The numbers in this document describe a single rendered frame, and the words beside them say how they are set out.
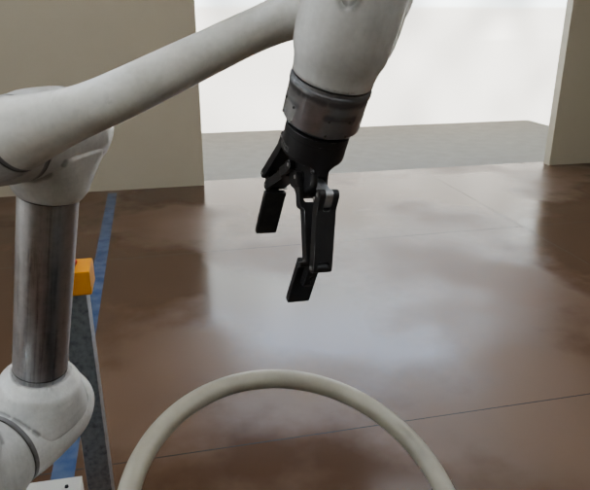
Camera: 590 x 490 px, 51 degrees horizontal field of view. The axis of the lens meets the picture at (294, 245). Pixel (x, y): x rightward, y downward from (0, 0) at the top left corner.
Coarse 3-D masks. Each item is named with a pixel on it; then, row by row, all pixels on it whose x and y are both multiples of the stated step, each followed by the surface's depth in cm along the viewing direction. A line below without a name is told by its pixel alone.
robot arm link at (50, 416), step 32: (64, 160) 94; (96, 160) 102; (32, 192) 97; (64, 192) 98; (32, 224) 101; (64, 224) 103; (32, 256) 103; (64, 256) 106; (32, 288) 106; (64, 288) 109; (32, 320) 109; (64, 320) 112; (32, 352) 112; (64, 352) 116; (0, 384) 116; (32, 384) 115; (64, 384) 118; (0, 416) 115; (32, 416) 114; (64, 416) 119; (32, 448) 114; (64, 448) 122
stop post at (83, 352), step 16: (80, 272) 188; (80, 288) 189; (80, 304) 193; (80, 320) 195; (80, 336) 197; (80, 352) 199; (96, 352) 206; (80, 368) 201; (96, 368) 203; (96, 384) 204; (96, 400) 206; (96, 416) 208; (96, 432) 210; (96, 448) 212; (96, 464) 214; (96, 480) 217; (112, 480) 222
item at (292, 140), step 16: (288, 128) 68; (288, 144) 69; (304, 144) 67; (320, 144) 67; (336, 144) 68; (304, 160) 68; (320, 160) 68; (336, 160) 69; (304, 176) 71; (320, 176) 70; (304, 192) 72
